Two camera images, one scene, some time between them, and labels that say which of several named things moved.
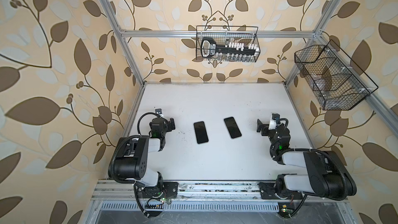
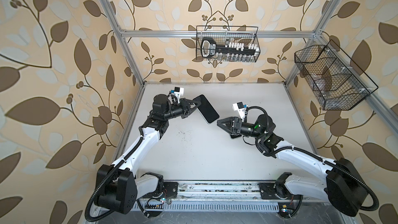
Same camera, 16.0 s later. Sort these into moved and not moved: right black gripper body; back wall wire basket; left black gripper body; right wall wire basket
Moved: left black gripper body; right black gripper body
Not moved: right wall wire basket; back wall wire basket
